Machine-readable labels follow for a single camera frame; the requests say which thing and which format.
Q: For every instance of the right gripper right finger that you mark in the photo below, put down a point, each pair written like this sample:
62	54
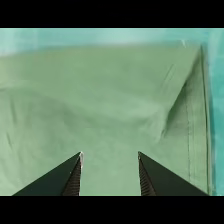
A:
160	181

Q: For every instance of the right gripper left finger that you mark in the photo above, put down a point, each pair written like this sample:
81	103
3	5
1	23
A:
63	180

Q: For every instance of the green T-shirt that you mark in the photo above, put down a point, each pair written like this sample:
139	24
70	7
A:
100	106

